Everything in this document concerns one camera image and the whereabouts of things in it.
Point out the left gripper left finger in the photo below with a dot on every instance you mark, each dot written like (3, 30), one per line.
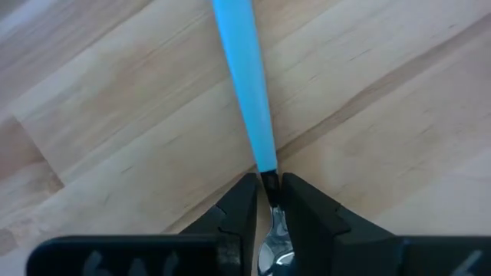
(134, 255)

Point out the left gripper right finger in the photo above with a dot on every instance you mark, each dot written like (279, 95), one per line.
(364, 253)

